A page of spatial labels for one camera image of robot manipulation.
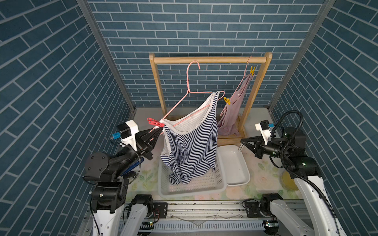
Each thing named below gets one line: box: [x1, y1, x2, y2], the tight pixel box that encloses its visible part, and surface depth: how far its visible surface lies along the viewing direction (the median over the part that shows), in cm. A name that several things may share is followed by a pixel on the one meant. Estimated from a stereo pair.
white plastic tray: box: [217, 144, 252, 187], surface depth 86 cm
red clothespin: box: [146, 117, 165, 128], surface depth 47 cm
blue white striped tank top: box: [159, 91, 221, 186], surface depth 67 cm
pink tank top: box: [217, 73, 255, 137], surface depth 89 cm
